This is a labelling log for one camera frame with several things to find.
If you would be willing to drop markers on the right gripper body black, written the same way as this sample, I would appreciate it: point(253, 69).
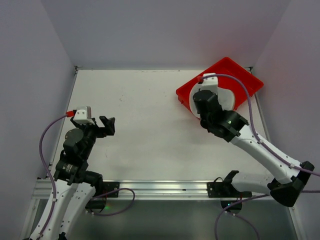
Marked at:
point(202, 97)

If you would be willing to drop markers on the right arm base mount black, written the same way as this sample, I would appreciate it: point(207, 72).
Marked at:
point(222, 192)

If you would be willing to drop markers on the red plastic tray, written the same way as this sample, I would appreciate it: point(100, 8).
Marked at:
point(234, 77)

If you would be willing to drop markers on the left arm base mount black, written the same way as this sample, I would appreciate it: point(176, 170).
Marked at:
point(99, 204)

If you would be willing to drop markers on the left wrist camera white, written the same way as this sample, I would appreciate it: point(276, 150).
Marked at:
point(83, 115)

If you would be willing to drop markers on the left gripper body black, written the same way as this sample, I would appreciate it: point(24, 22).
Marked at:
point(100, 130)

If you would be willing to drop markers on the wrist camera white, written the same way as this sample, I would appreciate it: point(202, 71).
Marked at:
point(208, 82)
point(83, 115)

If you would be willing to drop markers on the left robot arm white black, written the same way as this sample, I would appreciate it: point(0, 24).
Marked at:
point(72, 184)

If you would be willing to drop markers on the aluminium mounting rail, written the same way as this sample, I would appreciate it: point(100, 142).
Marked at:
point(155, 190)

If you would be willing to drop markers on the white mesh laundry bag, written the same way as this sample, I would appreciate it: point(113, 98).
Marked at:
point(226, 98)

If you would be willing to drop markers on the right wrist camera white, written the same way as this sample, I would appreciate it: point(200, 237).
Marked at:
point(208, 82)

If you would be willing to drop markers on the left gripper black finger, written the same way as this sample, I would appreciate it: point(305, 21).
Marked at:
point(109, 124)
point(103, 120)

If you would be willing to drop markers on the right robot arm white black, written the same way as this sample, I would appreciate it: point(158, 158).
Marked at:
point(289, 176)

